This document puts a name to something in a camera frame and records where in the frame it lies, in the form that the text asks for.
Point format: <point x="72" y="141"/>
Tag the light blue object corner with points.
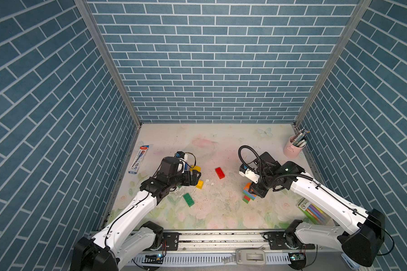
<point x="351" y="264"/>

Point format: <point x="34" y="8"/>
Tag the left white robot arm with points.
<point x="113" y="247"/>

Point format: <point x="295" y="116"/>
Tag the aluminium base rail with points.
<point x="208" y="248"/>

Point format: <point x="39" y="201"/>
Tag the light blue long lego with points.
<point x="249" y="192"/>

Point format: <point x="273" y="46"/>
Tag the red long lego brick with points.
<point x="220" y="173"/>

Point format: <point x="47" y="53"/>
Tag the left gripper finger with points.
<point x="193" y="181"/>
<point x="195" y="173"/>

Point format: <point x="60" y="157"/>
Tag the yellow square lego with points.
<point x="200" y="184"/>

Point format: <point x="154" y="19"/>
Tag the grey clamp handle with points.
<point x="247" y="257"/>

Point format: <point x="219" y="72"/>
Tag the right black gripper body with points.
<point x="263" y="183"/>

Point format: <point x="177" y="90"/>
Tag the coloured marker pack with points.
<point x="313" y="213"/>

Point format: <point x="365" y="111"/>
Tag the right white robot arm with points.
<point x="359" y="233"/>

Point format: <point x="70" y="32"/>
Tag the pen package box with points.
<point x="134" y="168"/>

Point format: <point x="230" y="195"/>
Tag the pink pen cup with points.
<point x="292" y="151"/>

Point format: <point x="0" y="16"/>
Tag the pens in cup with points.
<point x="300" y="138"/>

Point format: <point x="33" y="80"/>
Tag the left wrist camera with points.
<point x="183" y="157"/>

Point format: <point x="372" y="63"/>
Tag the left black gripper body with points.
<point x="179" y="179"/>

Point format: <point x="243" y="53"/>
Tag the green long lego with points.
<point x="249" y="195"/>
<point x="188" y="199"/>

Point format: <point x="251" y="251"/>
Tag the orange half-round lego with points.
<point x="247" y="186"/>

